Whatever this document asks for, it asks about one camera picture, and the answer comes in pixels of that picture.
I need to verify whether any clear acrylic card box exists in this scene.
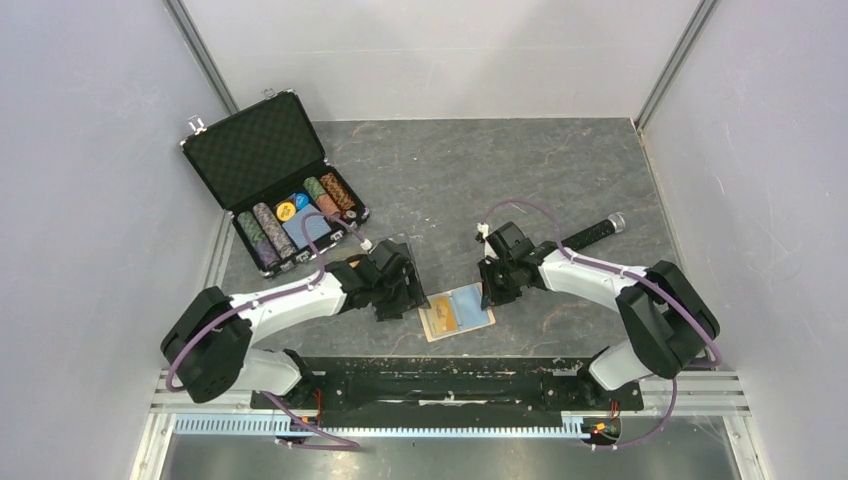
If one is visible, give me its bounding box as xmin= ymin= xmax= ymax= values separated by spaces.
xmin=345 ymin=238 xmax=417 ymax=284

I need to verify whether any tan leather card holder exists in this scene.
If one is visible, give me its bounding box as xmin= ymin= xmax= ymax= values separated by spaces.
xmin=418 ymin=282 xmax=496 ymax=342

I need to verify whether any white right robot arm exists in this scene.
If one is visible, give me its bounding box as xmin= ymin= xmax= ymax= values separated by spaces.
xmin=476 ymin=221 xmax=720 ymax=408

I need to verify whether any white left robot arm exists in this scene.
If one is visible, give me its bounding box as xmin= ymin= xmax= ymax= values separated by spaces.
xmin=160 ymin=239 xmax=428 ymax=408

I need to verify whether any blue patterned card deck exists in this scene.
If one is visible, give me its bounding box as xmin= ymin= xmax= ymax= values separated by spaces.
xmin=281 ymin=204 xmax=332 ymax=249

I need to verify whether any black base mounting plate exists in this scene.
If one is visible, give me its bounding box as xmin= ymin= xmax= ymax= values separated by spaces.
xmin=280 ymin=357 xmax=644 ymax=428

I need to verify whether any orange black chip stack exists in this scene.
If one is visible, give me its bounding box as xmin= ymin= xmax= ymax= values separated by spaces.
xmin=319 ymin=173 xmax=356 ymax=211

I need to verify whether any pink chip stack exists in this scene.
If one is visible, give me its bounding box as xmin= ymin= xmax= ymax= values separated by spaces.
xmin=303 ymin=177 xmax=341 ymax=217

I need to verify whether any black cylindrical flashlight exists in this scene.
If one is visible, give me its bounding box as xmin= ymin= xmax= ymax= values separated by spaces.
xmin=562 ymin=212 xmax=626 ymax=251

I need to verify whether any purple chip stack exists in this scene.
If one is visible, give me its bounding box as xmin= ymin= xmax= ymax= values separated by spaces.
xmin=252 ymin=202 xmax=297 ymax=271

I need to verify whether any yellow dealer chip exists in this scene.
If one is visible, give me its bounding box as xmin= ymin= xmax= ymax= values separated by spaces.
xmin=274 ymin=200 xmax=298 ymax=222

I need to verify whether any green chip stack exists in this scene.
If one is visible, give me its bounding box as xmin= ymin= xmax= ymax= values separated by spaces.
xmin=236 ymin=211 xmax=267 ymax=246

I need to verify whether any black poker chip case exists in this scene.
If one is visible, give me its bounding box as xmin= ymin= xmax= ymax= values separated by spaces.
xmin=181 ymin=90 xmax=370 ymax=277

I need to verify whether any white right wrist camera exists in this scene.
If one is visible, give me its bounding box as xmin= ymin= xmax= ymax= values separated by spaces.
xmin=475 ymin=223 xmax=498 ymax=259

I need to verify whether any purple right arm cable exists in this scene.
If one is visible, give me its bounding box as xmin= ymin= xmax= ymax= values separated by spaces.
xmin=480 ymin=198 xmax=723 ymax=452

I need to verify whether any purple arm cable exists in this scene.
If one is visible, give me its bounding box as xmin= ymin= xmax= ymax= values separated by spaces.
xmin=480 ymin=198 xmax=723 ymax=452
xmin=164 ymin=211 xmax=372 ymax=452

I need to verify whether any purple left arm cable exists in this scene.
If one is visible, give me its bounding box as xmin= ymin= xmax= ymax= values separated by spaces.
xmin=164 ymin=211 xmax=372 ymax=452

